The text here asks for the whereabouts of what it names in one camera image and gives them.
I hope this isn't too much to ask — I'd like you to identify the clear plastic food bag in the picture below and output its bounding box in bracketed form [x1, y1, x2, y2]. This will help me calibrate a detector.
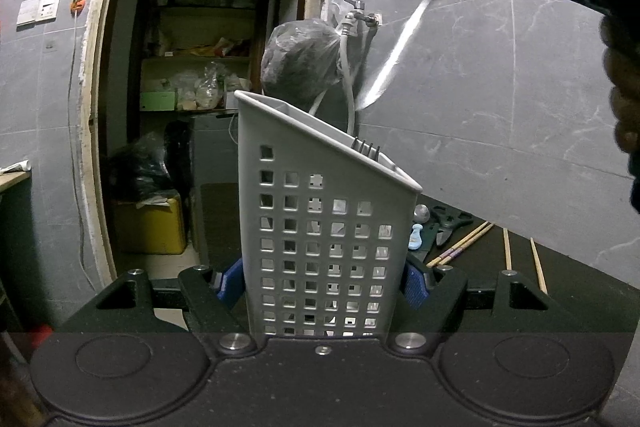
[195, 62, 226, 108]

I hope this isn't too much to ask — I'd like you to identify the pantry shelf unit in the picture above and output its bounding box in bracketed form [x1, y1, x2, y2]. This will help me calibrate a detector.
[137, 0, 261, 118]

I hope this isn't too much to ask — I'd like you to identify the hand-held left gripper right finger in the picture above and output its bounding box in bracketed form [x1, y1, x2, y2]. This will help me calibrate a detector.
[390, 257, 586, 354]

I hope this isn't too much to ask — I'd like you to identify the wooden side shelf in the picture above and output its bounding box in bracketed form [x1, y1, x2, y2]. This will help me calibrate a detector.
[0, 170, 32, 208]

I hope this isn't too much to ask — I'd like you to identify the white hose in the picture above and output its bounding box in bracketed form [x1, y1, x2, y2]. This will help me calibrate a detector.
[310, 24, 373, 135]

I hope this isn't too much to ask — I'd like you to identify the purple banded wooden chopstick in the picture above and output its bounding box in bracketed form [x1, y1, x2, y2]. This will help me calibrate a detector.
[426, 222, 488, 267]
[437, 223, 495, 265]

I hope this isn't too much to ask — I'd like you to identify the black hanging plastic bag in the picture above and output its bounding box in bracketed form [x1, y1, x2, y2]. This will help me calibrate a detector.
[260, 19, 346, 115]

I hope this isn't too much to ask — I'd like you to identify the grey cabinet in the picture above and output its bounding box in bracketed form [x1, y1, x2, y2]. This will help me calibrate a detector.
[190, 112, 241, 258]

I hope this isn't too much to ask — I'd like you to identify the white perforated utensil basket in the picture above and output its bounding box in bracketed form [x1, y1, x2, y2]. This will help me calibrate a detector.
[234, 90, 423, 339]

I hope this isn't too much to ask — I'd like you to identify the small blue spoon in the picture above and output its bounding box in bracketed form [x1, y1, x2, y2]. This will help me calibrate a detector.
[407, 223, 427, 251]

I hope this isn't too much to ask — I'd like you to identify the white wall switch plate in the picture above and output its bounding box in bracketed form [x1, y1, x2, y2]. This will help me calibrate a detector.
[16, 0, 62, 26]

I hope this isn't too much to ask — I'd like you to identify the metal wall faucet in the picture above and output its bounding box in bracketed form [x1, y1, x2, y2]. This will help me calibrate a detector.
[342, 0, 383, 28]

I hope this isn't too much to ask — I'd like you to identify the yellow plastic container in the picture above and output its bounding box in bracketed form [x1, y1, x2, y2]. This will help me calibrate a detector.
[112, 192, 187, 254]

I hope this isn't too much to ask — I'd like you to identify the white wall cable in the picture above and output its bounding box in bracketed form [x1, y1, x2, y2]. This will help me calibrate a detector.
[69, 9, 108, 293]

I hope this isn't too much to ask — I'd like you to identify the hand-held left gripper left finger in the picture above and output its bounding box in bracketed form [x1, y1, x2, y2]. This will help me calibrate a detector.
[60, 258, 256, 354]

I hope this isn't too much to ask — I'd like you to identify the person's right hand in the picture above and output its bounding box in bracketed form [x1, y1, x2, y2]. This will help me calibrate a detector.
[600, 14, 640, 180]

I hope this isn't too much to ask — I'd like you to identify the wooden door frame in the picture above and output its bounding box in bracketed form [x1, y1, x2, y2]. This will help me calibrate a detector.
[75, 0, 333, 288]

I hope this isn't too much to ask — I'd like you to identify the metal fork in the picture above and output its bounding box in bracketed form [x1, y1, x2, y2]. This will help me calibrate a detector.
[351, 137, 385, 156]

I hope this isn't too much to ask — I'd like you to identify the green box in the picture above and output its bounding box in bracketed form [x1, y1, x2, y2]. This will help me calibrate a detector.
[140, 91, 178, 112]

